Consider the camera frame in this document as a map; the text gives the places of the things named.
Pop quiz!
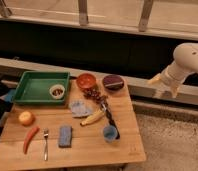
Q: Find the crumpled blue cloth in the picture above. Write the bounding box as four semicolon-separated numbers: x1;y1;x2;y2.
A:
69;100;93;118

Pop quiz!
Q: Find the silver fork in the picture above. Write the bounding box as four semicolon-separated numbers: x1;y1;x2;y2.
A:
43;129;49;161

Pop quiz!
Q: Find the green plastic tray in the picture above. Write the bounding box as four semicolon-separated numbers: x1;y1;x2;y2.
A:
13;71;70;105

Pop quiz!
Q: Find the yellow apple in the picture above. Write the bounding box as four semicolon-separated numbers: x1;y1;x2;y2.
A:
18;111;35;126

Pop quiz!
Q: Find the black dish brush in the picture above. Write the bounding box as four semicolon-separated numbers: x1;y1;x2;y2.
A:
101;102;120;139

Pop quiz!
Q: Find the bunch of red grapes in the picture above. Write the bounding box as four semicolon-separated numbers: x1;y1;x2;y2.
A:
84;89;107;103

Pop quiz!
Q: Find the blue plastic cup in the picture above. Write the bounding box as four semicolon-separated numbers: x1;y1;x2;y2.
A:
103;125;118;143

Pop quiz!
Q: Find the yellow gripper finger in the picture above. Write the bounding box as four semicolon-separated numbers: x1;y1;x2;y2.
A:
148;73;161;85
171;87;178;98

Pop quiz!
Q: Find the yellow banana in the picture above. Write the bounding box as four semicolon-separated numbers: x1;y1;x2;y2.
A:
80;110;104;126

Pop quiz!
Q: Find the white cup with nuts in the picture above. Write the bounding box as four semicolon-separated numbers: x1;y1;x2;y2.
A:
49;84;65;99

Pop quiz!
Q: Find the blue sponge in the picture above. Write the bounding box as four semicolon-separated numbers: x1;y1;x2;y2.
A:
58;125;72;148

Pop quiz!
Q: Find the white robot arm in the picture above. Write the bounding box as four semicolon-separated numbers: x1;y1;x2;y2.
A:
148;43;198;98

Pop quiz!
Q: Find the orange bowl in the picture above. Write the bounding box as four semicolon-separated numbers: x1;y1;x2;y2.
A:
76;73;96;89

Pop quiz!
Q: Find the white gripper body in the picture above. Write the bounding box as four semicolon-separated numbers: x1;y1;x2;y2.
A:
161;64;186;88

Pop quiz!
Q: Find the red chili pepper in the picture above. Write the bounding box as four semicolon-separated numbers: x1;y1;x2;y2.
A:
23;126;39;154

